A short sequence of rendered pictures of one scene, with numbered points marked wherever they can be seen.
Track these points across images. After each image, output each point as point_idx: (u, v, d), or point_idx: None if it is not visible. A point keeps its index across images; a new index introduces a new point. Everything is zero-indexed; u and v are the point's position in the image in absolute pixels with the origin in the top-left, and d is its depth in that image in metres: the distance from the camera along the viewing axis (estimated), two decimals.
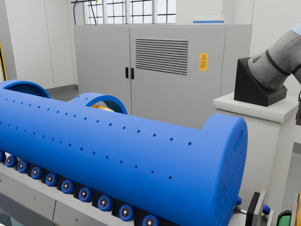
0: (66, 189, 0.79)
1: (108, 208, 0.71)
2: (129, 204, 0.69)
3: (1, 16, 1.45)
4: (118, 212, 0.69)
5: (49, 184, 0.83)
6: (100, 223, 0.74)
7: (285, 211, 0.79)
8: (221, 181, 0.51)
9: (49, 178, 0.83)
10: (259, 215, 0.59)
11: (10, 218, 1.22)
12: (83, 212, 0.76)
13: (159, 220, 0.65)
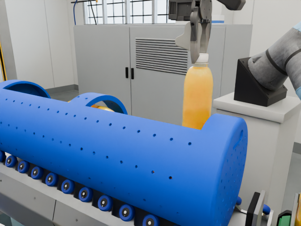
0: (66, 189, 0.79)
1: (108, 208, 0.71)
2: (129, 204, 0.69)
3: (1, 16, 1.45)
4: (118, 212, 0.69)
5: (49, 184, 0.83)
6: (100, 223, 0.74)
7: (285, 211, 0.79)
8: (221, 181, 0.51)
9: (49, 178, 0.83)
10: (259, 215, 0.59)
11: (10, 218, 1.22)
12: (83, 212, 0.76)
13: (159, 220, 0.65)
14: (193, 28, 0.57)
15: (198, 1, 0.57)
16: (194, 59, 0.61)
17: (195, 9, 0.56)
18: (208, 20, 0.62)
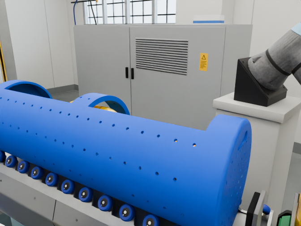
0: (65, 189, 0.79)
1: (105, 210, 0.71)
2: (131, 206, 0.68)
3: (1, 16, 1.45)
4: (119, 208, 0.70)
5: (47, 184, 0.83)
6: (100, 223, 0.74)
7: (285, 211, 0.79)
8: (226, 182, 0.51)
9: (49, 178, 0.83)
10: (259, 215, 0.59)
11: (10, 218, 1.22)
12: (83, 212, 0.76)
13: (159, 224, 0.64)
14: None
15: None
16: None
17: None
18: None
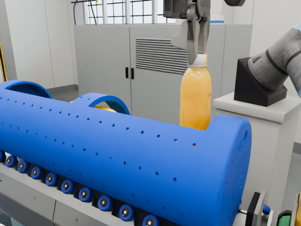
0: (65, 189, 0.79)
1: (105, 210, 0.71)
2: (131, 206, 0.68)
3: (1, 16, 1.45)
4: (119, 208, 0.70)
5: (47, 184, 0.83)
6: (100, 223, 0.74)
7: (285, 211, 0.79)
8: (226, 182, 0.51)
9: (49, 178, 0.83)
10: (259, 215, 0.59)
11: (10, 218, 1.22)
12: (83, 212, 0.76)
13: (159, 224, 0.64)
14: (190, 25, 0.52)
15: None
16: (191, 60, 0.56)
17: (191, 5, 0.51)
18: (206, 18, 0.57)
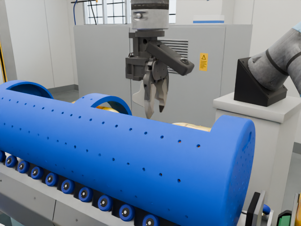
0: (64, 188, 0.80)
1: (102, 210, 0.71)
2: (132, 210, 0.68)
3: (1, 16, 1.45)
4: (121, 206, 0.70)
5: (46, 182, 0.83)
6: (100, 223, 0.74)
7: (285, 211, 0.79)
8: (231, 184, 0.50)
9: (49, 178, 0.83)
10: (259, 215, 0.59)
11: (10, 218, 1.22)
12: (83, 212, 0.76)
13: None
14: (145, 89, 0.62)
15: (150, 65, 0.62)
16: (148, 115, 0.65)
17: (147, 72, 0.61)
18: (164, 77, 0.67)
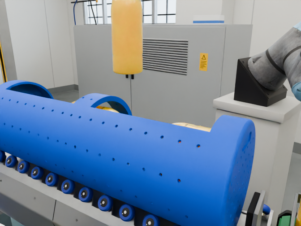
0: (64, 188, 0.80)
1: (102, 210, 0.71)
2: (132, 210, 0.68)
3: (1, 16, 1.45)
4: (121, 206, 0.70)
5: (46, 182, 0.83)
6: (100, 223, 0.74)
7: (285, 211, 0.79)
8: (231, 184, 0.50)
9: (49, 178, 0.83)
10: (259, 215, 0.59)
11: (10, 218, 1.22)
12: (83, 212, 0.76)
13: None
14: None
15: None
16: None
17: None
18: None
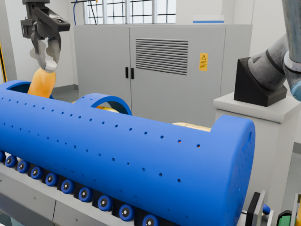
0: (64, 188, 0.80)
1: (102, 210, 0.71)
2: (132, 210, 0.68)
3: (1, 16, 1.45)
4: (121, 206, 0.70)
5: (46, 182, 0.83)
6: (100, 223, 0.74)
7: (285, 211, 0.79)
8: (231, 184, 0.50)
9: (49, 178, 0.83)
10: (259, 215, 0.59)
11: (10, 218, 1.22)
12: (83, 212, 0.76)
13: None
14: (33, 44, 0.79)
15: (36, 25, 0.78)
16: (42, 67, 0.83)
17: (33, 31, 0.78)
18: (54, 37, 0.84)
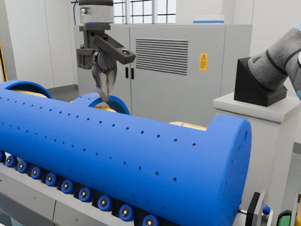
0: (65, 189, 0.79)
1: (105, 210, 0.71)
2: (131, 206, 0.68)
3: (1, 16, 1.45)
4: (119, 208, 0.70)
5: (47, 184, 0.83)
6: (100, 223, 0.74)
7: (285, 211, 0.79)
8: (226, 182, 0.51)
9: (49, 178, 0.83)
10: (259, 215, 0.59)
11: (10, 218, 1.22)
12: (83, 212, 0.76)
13: (159, 224, 0.64)
14: (95, 78, 0.70)
15: (96, 55, 0.69)
16: (104, 99, 0.75)
17: (93, 64, 0.69)
18: (111, 68, 0.74)
